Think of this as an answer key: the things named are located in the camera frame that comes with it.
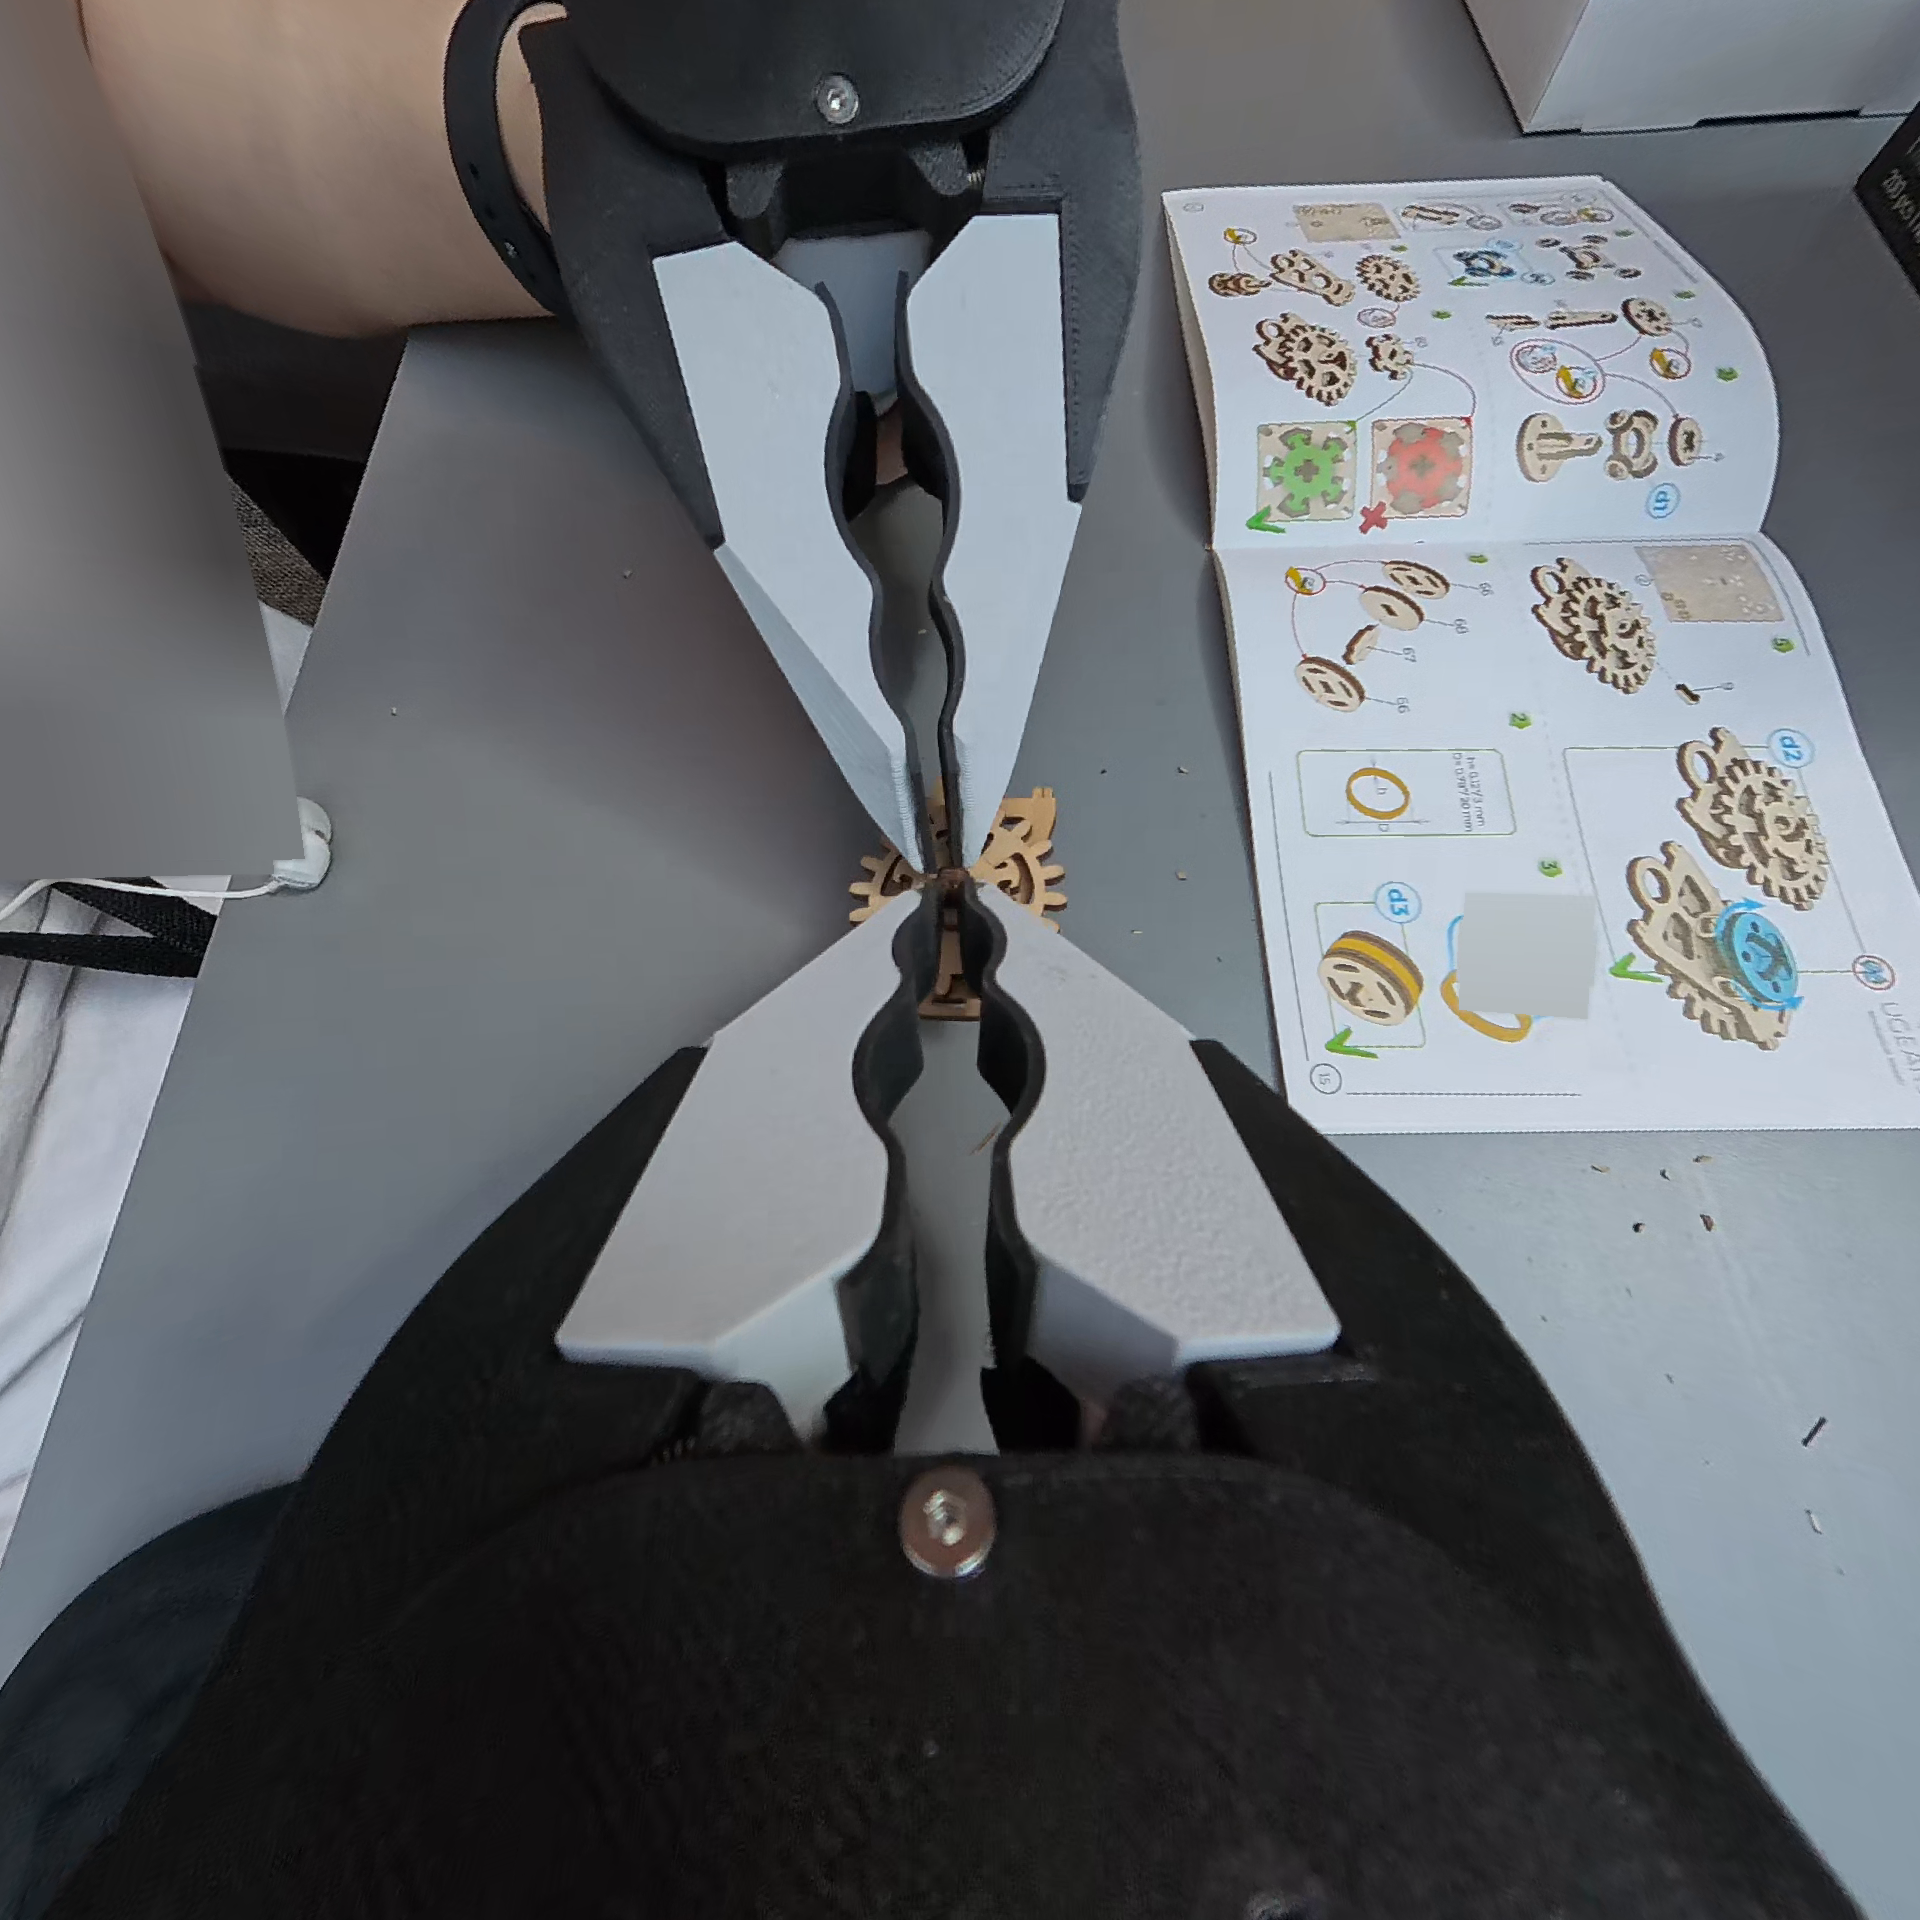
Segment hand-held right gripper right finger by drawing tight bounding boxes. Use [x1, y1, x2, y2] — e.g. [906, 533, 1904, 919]
[959, 877, 1342, 1454]

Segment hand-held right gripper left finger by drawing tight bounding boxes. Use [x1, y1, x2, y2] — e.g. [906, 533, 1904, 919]
[556, 877, 940, 1454]

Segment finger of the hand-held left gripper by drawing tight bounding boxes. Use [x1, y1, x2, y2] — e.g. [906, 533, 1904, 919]
[895, 208, 1085, 879]
[648, 239, 940, 886]

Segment wooden gear assembly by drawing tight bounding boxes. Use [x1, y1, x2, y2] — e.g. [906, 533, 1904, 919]
[847, 779, 1074, 1028]

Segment person's left forearm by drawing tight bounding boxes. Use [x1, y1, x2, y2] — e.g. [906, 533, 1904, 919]
[82, 0, 559, 339]

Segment white earphones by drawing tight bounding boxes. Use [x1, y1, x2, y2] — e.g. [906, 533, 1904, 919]
[224, 799, 335, 903]

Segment printed instruction booklet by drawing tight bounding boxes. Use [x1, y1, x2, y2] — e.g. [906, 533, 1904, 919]
[1161, 175, 1920, 1139]

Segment person in grey clothing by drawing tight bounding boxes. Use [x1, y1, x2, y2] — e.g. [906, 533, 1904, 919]
[0, 877, 230, 1576]

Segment white cardboard box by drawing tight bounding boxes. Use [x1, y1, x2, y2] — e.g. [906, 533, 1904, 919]
[1463, 0, 1920, 137]

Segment black box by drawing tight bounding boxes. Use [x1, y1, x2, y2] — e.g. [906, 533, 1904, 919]
[1856, 119, 1920, 302]

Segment black strap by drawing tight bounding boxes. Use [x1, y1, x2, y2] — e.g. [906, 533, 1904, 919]
[0, 896, 221, 981]

